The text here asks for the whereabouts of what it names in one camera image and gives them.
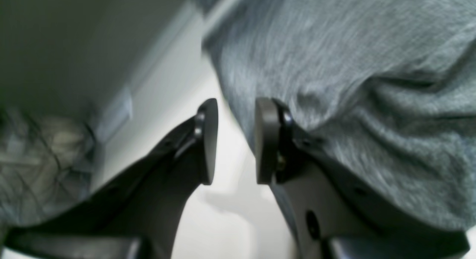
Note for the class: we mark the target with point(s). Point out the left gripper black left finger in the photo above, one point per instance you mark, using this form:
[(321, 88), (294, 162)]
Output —
[(136, 214)]

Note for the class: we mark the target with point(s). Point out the grey long-sleeve T-shirt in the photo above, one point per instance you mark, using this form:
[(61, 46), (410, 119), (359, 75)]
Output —
[(388, 85)]

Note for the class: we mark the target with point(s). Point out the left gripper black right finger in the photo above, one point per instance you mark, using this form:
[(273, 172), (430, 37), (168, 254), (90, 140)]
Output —
[(332, 213)]

